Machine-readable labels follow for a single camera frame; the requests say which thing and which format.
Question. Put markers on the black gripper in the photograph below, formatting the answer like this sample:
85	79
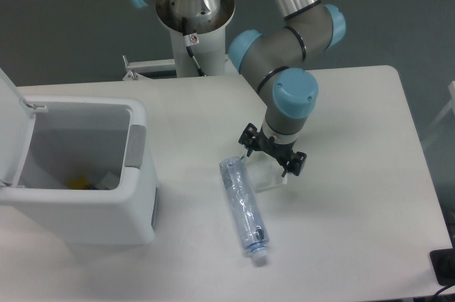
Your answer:
291	162

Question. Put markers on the clear crushed plastic bottle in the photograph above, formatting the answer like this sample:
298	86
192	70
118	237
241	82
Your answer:
250	226

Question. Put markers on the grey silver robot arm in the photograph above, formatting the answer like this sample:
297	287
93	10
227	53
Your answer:
270	64

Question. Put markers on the yellow trash in bin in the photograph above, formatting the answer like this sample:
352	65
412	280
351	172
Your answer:
81	183

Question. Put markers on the white open trash can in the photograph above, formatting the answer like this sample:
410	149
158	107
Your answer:
47	140

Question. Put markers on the black device at table edge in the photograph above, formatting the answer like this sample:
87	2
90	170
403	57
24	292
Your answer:
443	265

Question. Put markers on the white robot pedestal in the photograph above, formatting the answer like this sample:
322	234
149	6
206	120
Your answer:
197	32

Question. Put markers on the white bracket with bolts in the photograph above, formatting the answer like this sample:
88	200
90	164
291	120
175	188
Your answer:
150	69

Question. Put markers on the white frame at right edge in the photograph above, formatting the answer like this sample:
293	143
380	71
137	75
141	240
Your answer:
436	126

